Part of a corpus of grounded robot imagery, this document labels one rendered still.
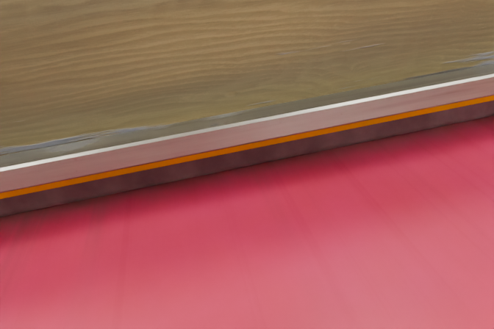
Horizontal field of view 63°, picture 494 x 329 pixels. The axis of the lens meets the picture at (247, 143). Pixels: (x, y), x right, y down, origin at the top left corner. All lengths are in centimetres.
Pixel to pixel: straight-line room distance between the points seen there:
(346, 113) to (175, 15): 8
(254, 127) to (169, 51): 4
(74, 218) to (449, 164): 18
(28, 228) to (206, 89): 11
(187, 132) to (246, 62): 4
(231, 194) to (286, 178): 3
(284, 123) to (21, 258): 12
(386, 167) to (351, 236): 5
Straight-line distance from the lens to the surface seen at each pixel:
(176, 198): 20
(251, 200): 18
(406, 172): 20
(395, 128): 22
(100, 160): 16
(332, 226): 17
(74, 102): 17
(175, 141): 16
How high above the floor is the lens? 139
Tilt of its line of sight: 59 degrees down
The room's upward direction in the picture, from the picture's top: 1 degrees clockwise
